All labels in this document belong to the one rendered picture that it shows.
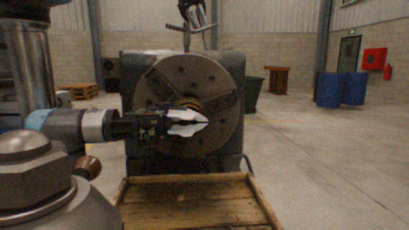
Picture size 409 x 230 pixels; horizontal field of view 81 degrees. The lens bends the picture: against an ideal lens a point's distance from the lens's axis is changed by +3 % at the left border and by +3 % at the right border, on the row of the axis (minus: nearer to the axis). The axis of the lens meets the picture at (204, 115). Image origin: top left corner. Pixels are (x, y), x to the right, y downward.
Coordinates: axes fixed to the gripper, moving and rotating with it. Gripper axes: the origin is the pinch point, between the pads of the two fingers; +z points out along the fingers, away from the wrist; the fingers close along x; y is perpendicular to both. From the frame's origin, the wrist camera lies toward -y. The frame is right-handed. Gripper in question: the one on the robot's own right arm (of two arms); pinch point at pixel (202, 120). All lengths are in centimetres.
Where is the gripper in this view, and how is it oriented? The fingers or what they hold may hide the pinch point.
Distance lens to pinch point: 54.5
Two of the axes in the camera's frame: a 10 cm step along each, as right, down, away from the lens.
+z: 10.0, -0.2, 0.7
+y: 0.7, 2.2, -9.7
